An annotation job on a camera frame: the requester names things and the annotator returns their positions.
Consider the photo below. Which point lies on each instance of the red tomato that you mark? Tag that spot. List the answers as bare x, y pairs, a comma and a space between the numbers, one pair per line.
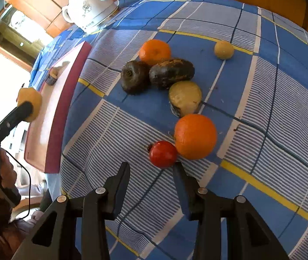
163, 154

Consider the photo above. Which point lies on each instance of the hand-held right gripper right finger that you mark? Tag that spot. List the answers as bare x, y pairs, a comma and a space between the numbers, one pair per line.
180, 191

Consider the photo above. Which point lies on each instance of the round yellow fruit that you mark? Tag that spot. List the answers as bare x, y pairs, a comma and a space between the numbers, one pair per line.
224, 49

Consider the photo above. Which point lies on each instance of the cut half vegetable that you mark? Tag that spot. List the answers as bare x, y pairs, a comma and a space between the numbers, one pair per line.
185, 97

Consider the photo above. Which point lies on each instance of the peeled yellow fruit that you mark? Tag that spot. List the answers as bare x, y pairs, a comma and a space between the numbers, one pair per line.
32, 100

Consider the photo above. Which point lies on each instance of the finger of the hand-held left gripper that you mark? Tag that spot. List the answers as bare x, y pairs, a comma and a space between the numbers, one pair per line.
15, 115

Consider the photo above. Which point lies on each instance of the pink tray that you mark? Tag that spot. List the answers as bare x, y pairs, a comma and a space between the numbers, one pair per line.
51, 119

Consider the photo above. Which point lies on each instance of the blue plaid tablecloth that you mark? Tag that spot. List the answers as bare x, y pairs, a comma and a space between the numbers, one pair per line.
251, 100

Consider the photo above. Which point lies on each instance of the white ceramic kettle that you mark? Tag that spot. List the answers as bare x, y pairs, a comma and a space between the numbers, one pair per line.
89, 8

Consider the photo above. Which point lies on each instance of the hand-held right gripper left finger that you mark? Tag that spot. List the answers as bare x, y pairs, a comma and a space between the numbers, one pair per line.
122, 180

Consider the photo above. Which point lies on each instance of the window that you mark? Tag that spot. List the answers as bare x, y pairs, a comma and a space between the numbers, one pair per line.
13, 32

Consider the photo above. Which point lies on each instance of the small dark vegetable piece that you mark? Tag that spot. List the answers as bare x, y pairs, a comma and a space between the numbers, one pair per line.
52, 77

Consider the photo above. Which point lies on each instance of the dark round beet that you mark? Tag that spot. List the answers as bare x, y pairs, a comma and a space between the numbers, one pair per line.
134, 78

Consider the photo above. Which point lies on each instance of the small orange mandarin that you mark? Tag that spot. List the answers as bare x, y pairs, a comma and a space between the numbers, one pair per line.
154, 51

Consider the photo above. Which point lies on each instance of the large orange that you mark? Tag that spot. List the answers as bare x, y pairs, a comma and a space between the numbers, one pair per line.
195, 136

